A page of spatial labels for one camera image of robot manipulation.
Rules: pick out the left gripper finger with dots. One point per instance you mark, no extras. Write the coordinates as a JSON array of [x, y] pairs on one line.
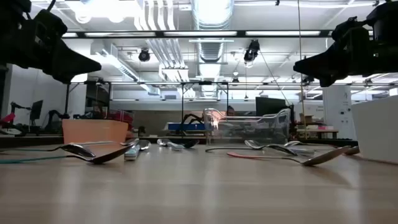
[[71, 74], [74, 54]]

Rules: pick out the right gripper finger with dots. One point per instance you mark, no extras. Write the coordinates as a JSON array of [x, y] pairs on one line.
[[320, 59], [326, 76]]

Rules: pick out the black background robot arm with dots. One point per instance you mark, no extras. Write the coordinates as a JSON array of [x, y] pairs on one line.
[[51, 116], [192, 117]]

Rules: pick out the small black ceiling fixture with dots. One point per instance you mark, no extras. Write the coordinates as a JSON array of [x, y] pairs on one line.
[[308, 79]]

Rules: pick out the thin yellow pole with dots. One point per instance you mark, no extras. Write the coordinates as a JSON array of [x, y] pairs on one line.
[[300, 46]]

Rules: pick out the white room pillar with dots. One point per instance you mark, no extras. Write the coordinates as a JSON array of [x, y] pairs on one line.
[[337, 112]]

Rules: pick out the brown cardboard box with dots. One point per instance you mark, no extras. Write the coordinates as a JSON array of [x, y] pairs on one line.
[[306, 119]]

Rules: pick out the small black monitor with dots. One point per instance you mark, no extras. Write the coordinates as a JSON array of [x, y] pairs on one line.
[[36, 109]]

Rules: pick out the wooden background bench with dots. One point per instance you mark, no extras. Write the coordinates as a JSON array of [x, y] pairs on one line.
[[317, 131]]

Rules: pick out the orange translucent plastic bin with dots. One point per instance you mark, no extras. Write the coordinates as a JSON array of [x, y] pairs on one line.
[[93, 130]]

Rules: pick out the large dark monitor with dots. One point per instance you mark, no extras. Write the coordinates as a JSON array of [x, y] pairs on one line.
[[269, 105]]

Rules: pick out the white plastic tray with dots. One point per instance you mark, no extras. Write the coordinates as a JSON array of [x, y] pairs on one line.
[[376, 130]]

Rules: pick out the red and black machine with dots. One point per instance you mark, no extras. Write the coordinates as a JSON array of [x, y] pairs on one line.
[[8, 118]]

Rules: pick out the black overhead beam with lights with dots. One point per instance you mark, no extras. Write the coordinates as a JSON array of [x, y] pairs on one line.
[[160, 34]]

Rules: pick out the clear plastic bin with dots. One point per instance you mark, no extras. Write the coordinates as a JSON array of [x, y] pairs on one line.
[[248, 127]]

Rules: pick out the person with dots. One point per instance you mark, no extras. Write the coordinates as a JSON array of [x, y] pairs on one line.
[[230, 110]]

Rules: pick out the blue background table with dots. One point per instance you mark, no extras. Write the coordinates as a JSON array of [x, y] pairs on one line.
[[186, 127]]

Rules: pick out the black background rig frame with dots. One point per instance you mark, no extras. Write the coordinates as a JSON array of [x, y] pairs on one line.
[[66, 99]]

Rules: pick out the black metal table frame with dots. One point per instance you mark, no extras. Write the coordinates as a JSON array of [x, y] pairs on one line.
[[31, 141]]

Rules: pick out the silver round air duct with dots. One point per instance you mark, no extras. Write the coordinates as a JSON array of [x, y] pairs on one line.
[[211, 18]]

